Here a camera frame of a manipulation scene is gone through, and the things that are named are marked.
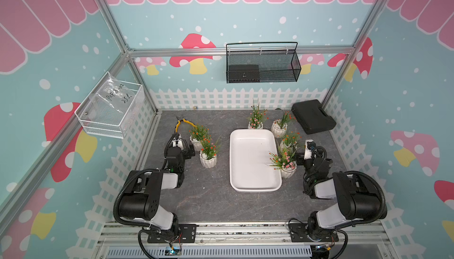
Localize orange flower pot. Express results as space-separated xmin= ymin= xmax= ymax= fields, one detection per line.
xmin=189 ymin=125 xmax=209 ymax=151
xmin=279 ymin=131 xmax=301 ymax=151
xmin=200 ymin=136 xmax=218 ymax=169

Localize pink flower pot twine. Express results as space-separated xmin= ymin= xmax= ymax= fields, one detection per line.
xmin=268 ymin=147 xmax=297 ymax=179

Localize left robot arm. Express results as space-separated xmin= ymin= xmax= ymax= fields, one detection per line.
xmin=113 ymin=133 xmax=195 ymax=237

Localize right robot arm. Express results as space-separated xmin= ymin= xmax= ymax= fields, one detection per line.
xmin=297 ymin=141 xmax=387 ymax=241

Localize white storage tray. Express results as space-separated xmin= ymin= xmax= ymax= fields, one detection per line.
xmin=229 ymin=129 xmax=282 ymax=193

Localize black box in basket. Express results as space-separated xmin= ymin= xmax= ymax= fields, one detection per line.
xmin=227 ymin=65 xmax=260 ymax=83

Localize black tool case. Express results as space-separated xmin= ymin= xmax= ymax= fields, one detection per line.
xmin=292 ymin=99 xmax=336 ymax=135

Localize red flower pot back right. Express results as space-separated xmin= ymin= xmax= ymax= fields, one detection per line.
xmin=271 ymin=111 xmax=294 ymax=138

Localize pink flower pot back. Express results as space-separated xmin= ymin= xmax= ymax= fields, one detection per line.
xmin=248 ymin=100 xmax=267 ymax=130

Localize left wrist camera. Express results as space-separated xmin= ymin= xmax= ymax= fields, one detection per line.
xmin=171 ymin=134 xmax=189 ymax=151

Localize yellow handled pliers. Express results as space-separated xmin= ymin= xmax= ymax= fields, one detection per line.
xmin=175 ymin=117 xmax=196 ymax=132

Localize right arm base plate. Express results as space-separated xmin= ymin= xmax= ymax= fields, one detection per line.
xmin=288 ymin=222 xmax=339 ymax=242

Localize clear acrylic wall box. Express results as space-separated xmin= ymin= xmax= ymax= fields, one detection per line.
xmin=74 ymin=72 xmax=145 ymax=139

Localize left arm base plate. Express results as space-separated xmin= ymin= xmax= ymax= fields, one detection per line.
xmin=147 ymin=224 xmax=197 ymax=244

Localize black wire wall basket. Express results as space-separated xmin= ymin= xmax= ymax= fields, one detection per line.
xmin=225 ymin=41 xmax=301 ymax=83

